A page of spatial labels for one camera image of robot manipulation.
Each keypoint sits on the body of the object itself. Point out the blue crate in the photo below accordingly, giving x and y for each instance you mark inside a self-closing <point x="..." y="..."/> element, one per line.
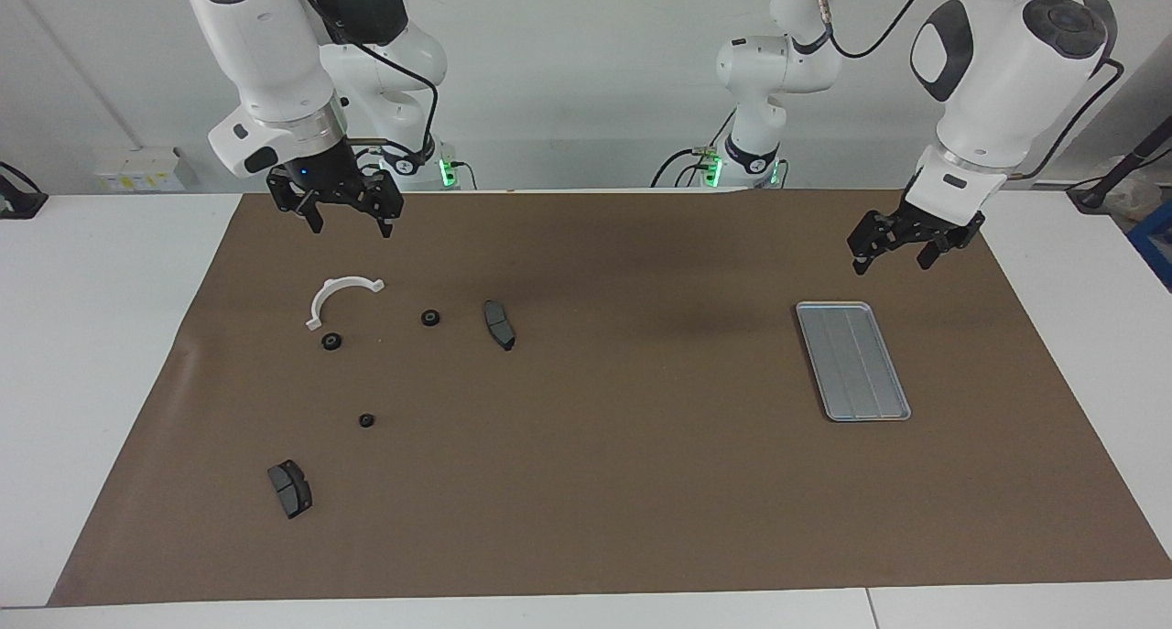
<point x="1155" y="244"/>

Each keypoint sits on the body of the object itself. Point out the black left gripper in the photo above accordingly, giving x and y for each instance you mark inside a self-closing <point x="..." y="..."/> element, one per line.
<point x="916" y="226"/>

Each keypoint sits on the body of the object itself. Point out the black stand pole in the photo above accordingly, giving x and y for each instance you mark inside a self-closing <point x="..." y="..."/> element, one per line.
<point x="1122" y="167"/>

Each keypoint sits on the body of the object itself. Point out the short dark grey brake pad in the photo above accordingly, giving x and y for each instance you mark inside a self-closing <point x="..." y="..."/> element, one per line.
<point x="290" y="489"/>

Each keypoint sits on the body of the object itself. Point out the long dark grey brake pad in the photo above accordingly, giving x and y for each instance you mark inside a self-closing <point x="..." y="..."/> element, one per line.
<point x="499" y="324"/>

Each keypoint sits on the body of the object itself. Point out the brown table mat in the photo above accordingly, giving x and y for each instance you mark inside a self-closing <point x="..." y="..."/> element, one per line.
<point x="595" y="473"/>

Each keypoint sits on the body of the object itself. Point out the silver metal tray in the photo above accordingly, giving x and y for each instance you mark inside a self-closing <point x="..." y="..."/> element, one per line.
<point x="851" y="363"/>

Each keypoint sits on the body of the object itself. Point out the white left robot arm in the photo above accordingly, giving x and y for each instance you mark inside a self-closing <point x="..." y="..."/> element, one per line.
<point x="998" y="70"/>

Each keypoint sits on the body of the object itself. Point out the white curved plastic bracket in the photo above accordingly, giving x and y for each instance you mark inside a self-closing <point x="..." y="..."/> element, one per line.
<point x="334" y="287"/>

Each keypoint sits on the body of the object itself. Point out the white wall socket box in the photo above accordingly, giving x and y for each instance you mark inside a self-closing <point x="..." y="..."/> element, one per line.
<point x="137" y="167"/>

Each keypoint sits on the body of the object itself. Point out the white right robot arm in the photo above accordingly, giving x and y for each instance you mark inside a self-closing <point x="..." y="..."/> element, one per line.
<point x="265" y="52"/>

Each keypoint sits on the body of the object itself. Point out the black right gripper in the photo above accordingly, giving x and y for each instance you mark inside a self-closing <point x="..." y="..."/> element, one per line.
<point x="334" y="185"/>

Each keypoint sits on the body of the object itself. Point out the black table clamp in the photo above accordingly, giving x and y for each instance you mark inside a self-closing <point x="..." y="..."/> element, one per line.
<point x="18" y="199"/>

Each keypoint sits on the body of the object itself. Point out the clear plastic bag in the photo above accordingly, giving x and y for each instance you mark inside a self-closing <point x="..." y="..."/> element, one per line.
<point x="1140" y="199"/>

